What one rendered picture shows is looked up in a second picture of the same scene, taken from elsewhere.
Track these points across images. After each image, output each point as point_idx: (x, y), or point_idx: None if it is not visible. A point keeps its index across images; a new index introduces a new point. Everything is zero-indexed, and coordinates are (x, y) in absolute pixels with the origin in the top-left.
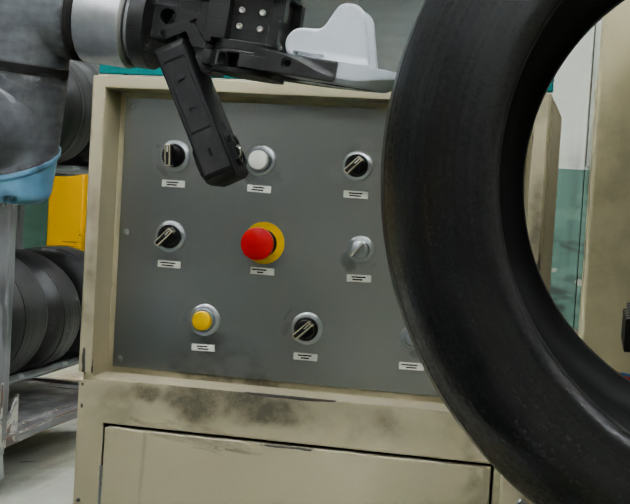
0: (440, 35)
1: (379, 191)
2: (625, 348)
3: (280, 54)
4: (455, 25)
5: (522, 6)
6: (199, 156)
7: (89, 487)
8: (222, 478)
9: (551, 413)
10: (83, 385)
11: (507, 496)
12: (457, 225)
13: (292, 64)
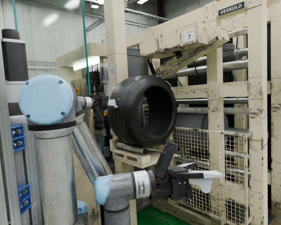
0: (130, 102)
1: None
2: (100, 130)
3: (110, 106)
4: (132, 102)
5: (138, 99)
6: (101, 118)
7: None
8: None
9: (143, 135)
10: None
11: (112, 148)
12: (135, 120)
13: (111, 106)
